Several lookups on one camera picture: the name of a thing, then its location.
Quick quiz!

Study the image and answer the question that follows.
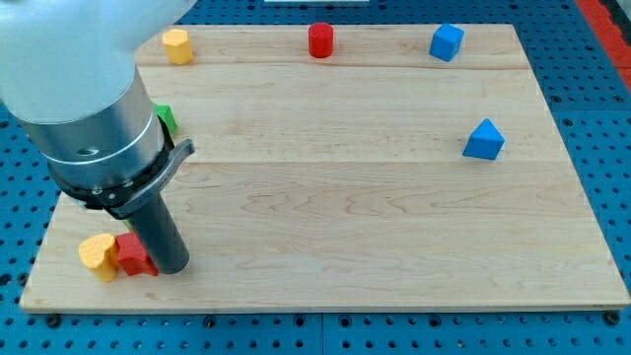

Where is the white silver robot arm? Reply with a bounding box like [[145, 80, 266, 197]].
[[1, 0, 194, 219]]

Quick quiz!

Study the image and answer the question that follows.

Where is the light wooden board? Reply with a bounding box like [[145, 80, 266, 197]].
[[20, 24, 630, 315]]

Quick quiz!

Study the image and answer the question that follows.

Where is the red cylinder block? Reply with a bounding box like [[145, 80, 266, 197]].
[[308, 22, 334, 58]]

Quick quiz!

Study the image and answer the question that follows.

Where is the green block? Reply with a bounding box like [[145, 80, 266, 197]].
[[153, 103, 177, 134]]

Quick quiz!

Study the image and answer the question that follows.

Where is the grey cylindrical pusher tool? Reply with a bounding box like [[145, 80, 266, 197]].
[[127, 194, 189, 274]]

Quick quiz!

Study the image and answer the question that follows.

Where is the blue triangular block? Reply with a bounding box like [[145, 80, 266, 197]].
[[462, 118, 505, 160]]

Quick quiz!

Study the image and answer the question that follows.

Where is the yellow hexagonal block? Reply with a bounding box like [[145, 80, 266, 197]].
[[162, 29, 194, 65]]

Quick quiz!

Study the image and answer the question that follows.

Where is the blue cube block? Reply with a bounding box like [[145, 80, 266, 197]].
[[429, 24, 464, 62]]

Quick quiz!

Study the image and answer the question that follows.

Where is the small green block sliver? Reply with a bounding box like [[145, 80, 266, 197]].
[[122, 220, 133, 231]]

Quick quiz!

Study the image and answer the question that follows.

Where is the yellow heart block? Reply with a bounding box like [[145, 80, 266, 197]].
[[78, 234, 118, 283]]

